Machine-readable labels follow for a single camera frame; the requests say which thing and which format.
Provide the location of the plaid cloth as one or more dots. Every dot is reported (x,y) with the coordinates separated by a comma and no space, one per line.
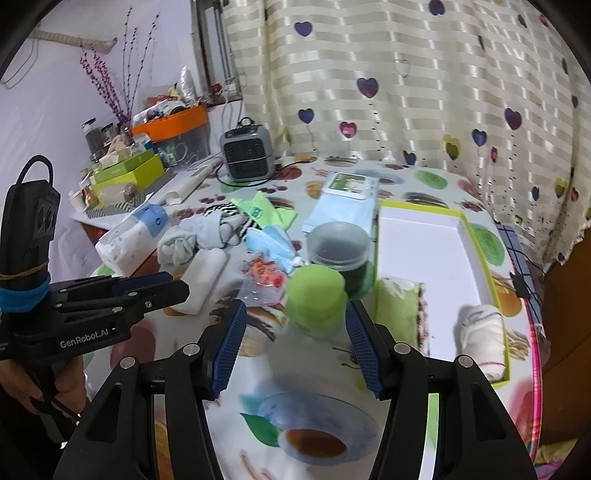
(517,249)

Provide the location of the food print tablecloth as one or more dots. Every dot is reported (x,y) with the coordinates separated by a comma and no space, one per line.
(295,369)

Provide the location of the grey fan heater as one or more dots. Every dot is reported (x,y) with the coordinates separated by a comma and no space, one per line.
(247,154)

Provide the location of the green lid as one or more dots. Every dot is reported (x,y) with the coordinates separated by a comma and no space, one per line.
(316,300)

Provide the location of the white paper roll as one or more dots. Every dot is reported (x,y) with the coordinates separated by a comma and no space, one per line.
(189,184)

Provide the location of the clear container with grey lid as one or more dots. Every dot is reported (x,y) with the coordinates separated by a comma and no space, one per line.
(339,244)

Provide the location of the clear packet with red print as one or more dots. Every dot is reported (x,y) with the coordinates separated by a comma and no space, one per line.
(263,277)

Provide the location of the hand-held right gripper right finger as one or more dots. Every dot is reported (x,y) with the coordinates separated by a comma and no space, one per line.
(364,355)

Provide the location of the wet wipes pack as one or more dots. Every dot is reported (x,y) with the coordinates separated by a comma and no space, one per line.
(341,203)

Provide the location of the glass jar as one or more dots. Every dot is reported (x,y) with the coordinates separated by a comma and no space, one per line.
(110,133)
(92,138)

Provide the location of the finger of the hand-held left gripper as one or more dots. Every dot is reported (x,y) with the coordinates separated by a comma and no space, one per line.
(157,297)
(143,282)

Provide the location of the beige wall rod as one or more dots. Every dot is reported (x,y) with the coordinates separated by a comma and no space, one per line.
(74,38)

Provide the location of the silver foil bag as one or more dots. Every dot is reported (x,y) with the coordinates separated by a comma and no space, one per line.
(187,85)

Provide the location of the storage box with orange lid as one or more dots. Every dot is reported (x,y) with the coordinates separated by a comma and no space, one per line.
(171,125)

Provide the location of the person's left hand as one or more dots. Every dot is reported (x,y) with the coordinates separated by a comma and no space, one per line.
(16,383)

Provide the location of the striped curtain with hearts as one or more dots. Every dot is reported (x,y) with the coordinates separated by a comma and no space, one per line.
(415,115)

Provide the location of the purple flower branches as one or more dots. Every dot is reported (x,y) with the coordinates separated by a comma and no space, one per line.
(108,87)

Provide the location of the green-edged white box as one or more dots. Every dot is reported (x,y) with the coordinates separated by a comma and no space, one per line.
(425,249)

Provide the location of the white and blue tissue pack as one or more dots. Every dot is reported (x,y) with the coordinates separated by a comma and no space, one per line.
(129,240)

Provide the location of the pink hula hoop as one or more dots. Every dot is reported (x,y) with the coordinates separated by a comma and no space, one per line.
(538,350)

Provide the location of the white towel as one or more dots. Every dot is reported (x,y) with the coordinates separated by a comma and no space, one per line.
(205,277)

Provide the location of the green cardboard box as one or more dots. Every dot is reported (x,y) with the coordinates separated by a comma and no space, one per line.
(131,168)

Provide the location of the window frame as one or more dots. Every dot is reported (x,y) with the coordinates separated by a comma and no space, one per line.
(214,46)

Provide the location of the light green cloth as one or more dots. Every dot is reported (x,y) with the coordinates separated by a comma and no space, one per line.
(265,210)

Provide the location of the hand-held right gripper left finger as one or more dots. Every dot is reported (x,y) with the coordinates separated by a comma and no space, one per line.
(227,350)

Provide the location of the white sock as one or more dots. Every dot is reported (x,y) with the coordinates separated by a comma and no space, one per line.
(480,337)

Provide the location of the wooden cabinet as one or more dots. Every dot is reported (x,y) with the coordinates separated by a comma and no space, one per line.
(570,332)

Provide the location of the chevron pattern box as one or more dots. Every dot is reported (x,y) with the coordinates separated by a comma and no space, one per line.
(115,206)

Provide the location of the green rolled towel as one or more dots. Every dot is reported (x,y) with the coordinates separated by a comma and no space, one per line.
(397,314)

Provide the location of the blue face masks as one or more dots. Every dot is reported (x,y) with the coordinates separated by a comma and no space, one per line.
(272,242)

